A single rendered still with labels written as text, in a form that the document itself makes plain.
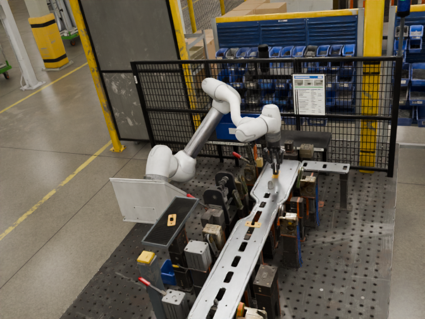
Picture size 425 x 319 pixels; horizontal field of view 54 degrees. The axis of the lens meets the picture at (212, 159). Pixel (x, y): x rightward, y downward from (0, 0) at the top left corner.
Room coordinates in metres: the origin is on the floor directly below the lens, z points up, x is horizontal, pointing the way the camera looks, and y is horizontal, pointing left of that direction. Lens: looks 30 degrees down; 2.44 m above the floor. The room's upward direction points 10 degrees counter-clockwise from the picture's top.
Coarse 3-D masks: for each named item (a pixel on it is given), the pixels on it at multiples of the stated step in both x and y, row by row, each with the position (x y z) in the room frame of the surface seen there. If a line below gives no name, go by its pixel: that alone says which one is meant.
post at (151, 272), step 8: (144, 264) 1.41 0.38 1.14; (152, 264) 1.42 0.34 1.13; (144, 272) 1.41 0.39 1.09; (152, 272) 1.40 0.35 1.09; (160, 272) 1.45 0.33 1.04; (152, 280) 1.40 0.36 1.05; (160, 280) 1.44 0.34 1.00; (160, 288) 1.43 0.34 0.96; (152, 296) 1.42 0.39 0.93; (160, 296) 1.41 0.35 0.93; (152, 304) 1.43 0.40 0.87; (160, 304) 1.40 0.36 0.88; (160, 312) 1.41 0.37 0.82
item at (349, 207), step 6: (342, 174) 2.08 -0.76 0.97; (348, 174) 2.11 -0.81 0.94; (342, 180) 2.09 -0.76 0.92; (342, 186) 2.09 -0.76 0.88; (342, 192) 2.09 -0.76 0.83; (342, 198) 2.09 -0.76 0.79; (336, 204) 2.13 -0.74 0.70; (342, 204) 2.09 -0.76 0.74; (348, 204) 2.11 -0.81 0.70; (348, 210) 2.06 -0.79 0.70
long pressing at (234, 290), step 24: (264, 168) 2.24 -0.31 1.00; (288, 168) 2.19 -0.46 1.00; (264, 192) 1.99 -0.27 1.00; (288, 192) 1.95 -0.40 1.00; (264, 216) 1.77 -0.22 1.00; (240, 240) 1.62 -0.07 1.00; (264, 240) 1.60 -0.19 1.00; (216, 264) 1.48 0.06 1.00; (240, 264) 1.46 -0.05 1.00; (216, 288) 1.34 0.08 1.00; (240, 288) 1.31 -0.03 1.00; (192, 312) 1.22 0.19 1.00; (216, 312) 1.21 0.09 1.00
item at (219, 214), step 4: (208, 212) 1.80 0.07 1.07; (212, 212) 1.79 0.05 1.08; (216, 212) 1.78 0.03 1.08; (220, 212) 1.77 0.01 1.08; (212, 216) 1.75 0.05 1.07; (216, 216) 1.75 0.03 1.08; (220, 216) 1.75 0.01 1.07; (224, 216) 1.79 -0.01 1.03; (216, 220) 1.75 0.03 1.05; (220, 220) 1.74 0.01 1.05; (224, 220) 1.78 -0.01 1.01; (216, 224) 1.75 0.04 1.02; (220, 224) 1.74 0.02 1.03; (224, 224) 1.77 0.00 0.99; (224, 228) 1.77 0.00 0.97; (224, 232) 1.78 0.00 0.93; (224, 236) 1.77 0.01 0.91; (224, 244) 1.76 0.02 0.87
